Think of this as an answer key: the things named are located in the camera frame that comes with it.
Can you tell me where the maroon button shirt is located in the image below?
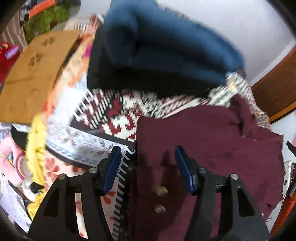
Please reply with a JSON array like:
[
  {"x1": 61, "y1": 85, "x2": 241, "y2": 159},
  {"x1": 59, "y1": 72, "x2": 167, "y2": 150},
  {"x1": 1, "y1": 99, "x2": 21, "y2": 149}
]
[{"x1": 130, "y1": 95, "x2": 284, "y2": 240}]

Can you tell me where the patchwork patterned quilt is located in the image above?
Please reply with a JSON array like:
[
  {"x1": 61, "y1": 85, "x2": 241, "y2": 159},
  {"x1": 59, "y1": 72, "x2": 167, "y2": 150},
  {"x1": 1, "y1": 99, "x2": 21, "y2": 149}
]
[{"x1": 42, "y1": 14, "x2": 271, "y2": 190}]

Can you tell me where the brown wooden door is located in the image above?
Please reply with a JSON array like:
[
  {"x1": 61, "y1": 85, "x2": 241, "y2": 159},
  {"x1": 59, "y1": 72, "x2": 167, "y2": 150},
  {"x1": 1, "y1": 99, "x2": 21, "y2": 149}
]
[{"x1": 251, "y1": 48, "x2": 296, "y2": 123}]

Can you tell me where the brown cardboard box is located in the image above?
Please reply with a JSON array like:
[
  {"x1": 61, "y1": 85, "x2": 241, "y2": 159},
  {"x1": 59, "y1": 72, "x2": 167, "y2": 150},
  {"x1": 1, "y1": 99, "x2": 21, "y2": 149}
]
[{"x1": 1, "y1": 30, "x2": 81, "y2": 125}]

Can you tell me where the folded black garment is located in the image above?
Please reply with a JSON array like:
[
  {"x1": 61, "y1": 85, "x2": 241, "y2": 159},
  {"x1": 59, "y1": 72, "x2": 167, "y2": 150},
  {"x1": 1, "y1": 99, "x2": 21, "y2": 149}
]
[{"x1": 87, "y1": 28, "x2": 221, "y2": 98}]

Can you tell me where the red plush toy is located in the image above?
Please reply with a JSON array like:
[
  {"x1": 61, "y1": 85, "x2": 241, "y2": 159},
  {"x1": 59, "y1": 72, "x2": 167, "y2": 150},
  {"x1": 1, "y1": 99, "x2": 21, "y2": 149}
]
[{"x1": 0, "y1": 42, "x2": 21, "y2": 85}]

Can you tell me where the pink striped curtain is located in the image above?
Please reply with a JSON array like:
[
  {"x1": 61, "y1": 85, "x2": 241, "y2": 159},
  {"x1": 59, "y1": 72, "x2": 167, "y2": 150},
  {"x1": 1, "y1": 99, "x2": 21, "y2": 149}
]
[{"x1": 1, "y1": 10, "x2": 27, "y2": 53}]

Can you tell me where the green fuzzy cloth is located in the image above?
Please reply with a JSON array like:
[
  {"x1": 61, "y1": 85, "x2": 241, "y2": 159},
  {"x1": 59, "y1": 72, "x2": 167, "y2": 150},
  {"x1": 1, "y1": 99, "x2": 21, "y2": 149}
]
[{"x1": 22, "y1": 3, "x2": 69, "y2": 43}]

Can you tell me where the folded blue sweater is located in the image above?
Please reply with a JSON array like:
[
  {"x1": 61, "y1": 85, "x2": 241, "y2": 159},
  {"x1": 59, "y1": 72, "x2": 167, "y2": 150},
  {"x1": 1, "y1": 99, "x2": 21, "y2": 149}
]
[{"x1": 103, "y1": 1, "x2": 243, "y2": 85}]

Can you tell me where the orange box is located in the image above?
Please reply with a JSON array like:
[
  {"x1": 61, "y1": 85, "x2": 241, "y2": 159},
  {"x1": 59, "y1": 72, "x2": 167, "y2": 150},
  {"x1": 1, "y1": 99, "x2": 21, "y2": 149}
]
[{"x1": 29, "y1": 0, "x2": 56, "y2": 19}]

